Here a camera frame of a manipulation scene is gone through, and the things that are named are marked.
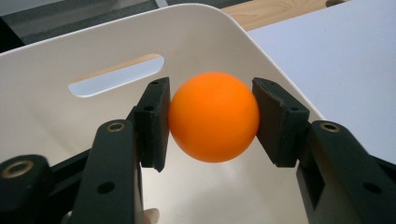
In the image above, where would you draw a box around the orange ball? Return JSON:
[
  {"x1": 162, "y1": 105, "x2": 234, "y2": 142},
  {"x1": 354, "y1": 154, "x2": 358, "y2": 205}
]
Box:
[{"x1": 167, "y1": 72, "x2": 262, "y2": 164}]

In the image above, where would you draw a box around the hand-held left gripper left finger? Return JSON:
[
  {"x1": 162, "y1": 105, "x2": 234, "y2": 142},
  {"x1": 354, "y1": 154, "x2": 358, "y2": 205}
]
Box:
[{"x1": 69, "y1": 77, "x2": 172, "y2": 224}]

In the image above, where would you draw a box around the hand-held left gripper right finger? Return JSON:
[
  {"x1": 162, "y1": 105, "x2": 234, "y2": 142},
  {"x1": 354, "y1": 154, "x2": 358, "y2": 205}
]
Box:
[{"x1": 252, "y1": 77, "x2": 396, "y2": 224}]

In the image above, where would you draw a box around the white plastic bin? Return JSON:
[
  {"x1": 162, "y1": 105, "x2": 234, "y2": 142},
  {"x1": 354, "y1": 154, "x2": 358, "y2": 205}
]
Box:
[{"x1": 0, "y1": 3, "x2": 325, "y2": 224}]

